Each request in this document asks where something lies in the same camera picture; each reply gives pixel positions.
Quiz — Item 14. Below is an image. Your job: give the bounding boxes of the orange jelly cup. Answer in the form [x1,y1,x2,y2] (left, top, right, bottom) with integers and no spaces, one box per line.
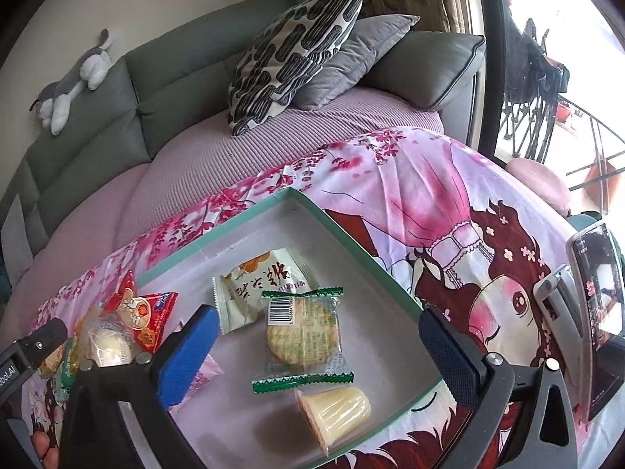
[294,385,373,454]

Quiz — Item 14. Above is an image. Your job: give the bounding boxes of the silver phone stand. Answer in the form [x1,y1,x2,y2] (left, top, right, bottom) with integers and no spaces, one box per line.
[532,264,594,377]

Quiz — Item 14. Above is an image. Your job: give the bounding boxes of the dark window frame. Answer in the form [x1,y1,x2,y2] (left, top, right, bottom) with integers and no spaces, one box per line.
[459,0,505,157]

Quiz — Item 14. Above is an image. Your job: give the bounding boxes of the grey pillow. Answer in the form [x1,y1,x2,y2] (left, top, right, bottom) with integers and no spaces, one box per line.
[290,14,421,111]

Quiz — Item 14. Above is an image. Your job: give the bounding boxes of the printed cartoon blanket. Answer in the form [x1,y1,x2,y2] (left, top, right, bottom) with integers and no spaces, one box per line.
[20,126,625,469]

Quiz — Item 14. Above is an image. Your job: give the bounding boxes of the red snack packet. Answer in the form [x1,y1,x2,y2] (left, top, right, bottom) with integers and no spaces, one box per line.
[100,270,179,355]

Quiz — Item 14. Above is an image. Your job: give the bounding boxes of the black folding chair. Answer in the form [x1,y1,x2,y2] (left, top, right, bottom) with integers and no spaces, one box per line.
[500,17,570,162]

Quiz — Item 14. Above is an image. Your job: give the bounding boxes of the person's left hand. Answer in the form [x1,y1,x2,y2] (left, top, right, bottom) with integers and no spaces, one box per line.
[30,431,62,469]

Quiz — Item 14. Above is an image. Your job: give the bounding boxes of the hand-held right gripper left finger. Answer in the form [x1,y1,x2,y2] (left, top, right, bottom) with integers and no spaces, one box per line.
[59,304,220,469]

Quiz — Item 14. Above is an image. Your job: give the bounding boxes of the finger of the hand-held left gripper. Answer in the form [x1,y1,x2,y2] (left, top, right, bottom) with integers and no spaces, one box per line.
[14,317,69,372]

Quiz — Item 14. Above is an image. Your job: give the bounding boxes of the black white patterned pillow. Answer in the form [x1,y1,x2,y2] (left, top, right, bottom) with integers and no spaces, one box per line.
[227,0,364,138]

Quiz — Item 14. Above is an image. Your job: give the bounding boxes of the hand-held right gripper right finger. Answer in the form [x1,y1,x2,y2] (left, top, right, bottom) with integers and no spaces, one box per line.
[418,305,579,469]

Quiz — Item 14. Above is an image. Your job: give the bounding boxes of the grey white plush toy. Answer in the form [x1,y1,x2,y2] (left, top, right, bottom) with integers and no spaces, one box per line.
[30,29,114,136]

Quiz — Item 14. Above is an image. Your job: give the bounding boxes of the black smartphone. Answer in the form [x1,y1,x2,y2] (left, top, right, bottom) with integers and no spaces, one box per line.
[566,220,625,423]

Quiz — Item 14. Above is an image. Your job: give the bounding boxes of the green-edged cookie packet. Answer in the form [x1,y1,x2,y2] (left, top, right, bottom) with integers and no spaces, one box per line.
[251,287,355,395]

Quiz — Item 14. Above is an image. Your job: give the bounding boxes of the clear white bun packet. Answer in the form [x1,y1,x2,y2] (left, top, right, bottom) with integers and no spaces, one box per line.
[73,313,140,369]

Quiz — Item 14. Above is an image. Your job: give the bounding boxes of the white green snack packet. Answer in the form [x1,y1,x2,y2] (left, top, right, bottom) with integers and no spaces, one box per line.
[212,248,319,335]

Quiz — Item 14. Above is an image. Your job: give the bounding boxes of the teal-edged white box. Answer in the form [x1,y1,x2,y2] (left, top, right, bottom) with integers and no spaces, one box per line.
[134,186,443,469]

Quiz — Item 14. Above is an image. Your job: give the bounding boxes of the grey leather sofa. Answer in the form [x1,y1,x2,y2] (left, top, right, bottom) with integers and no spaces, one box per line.
[0,0,486,284]

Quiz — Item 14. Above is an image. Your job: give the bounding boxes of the pink ribbed sofa cover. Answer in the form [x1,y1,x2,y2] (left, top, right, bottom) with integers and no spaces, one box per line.
[0,85,443,333]

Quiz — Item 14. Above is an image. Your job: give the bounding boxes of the pink round stool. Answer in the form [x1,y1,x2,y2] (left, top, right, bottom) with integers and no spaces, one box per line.
[505,158,571,216]

